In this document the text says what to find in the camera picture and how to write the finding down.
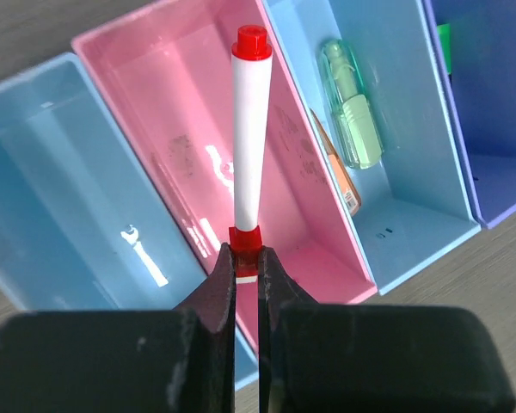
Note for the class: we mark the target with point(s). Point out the green utility knife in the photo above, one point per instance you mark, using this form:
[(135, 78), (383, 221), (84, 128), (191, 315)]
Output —
[(351, 111)]

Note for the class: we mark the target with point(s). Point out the light blue box left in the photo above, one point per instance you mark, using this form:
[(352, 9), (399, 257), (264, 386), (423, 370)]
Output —
[(81, 225)]

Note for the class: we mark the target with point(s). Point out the red capped white marker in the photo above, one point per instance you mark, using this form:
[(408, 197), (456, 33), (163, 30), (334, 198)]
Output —
[(252, 64)]

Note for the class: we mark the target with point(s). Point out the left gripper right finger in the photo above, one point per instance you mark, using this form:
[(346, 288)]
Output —
[(316, 357)]

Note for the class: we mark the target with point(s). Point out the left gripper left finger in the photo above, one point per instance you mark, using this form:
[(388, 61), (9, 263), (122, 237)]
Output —
[(179, 360)]

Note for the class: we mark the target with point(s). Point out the purple plastic box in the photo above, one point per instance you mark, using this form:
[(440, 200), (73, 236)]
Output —
[(480, 90)]

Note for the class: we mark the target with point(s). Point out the green capped black highlighter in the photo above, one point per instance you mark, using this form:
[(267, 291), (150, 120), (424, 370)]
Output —
[(444, 33)]

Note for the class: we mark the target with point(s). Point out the pink plastic box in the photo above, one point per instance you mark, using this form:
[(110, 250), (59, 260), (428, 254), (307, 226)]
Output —
[(165, 72)]

